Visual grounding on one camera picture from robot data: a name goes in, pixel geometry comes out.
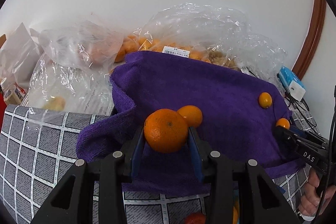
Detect clear bag of oranges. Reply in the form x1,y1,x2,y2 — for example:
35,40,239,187
115,3,286,84

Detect blue white tissue box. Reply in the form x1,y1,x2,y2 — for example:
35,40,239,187
278,66,306,101

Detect orange mandarin behind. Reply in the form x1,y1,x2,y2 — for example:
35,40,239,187
177,105,203,128

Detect grey checked tablecloth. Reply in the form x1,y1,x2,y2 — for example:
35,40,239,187
0,104,320,224

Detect large orange mandarin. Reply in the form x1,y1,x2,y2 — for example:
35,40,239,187
143,109,188,153

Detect small red fruit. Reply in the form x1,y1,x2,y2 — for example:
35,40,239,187
184,212,206,224

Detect white plastic bag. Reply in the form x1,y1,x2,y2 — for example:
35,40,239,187
1,23,44,92

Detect purple towel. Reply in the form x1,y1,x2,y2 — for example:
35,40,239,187
76,51,305,178

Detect brown wooden door frame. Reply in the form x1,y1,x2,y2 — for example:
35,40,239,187
292,0,327,80

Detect small orange kumquat top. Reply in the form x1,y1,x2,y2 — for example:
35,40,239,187
258,92,273,109

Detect clear crumpled plastic bag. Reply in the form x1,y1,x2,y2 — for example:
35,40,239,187
27,20,123,115

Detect black cables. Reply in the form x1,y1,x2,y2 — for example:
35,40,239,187
278,74,320,135

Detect small orange kumquat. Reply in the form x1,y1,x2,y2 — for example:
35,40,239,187
258,92,273,109
276,118,290,130

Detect orange mandarin near edge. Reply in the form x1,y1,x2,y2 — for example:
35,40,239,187
232,200,239,224

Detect right hand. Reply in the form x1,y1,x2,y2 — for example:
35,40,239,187
298,167,335,222

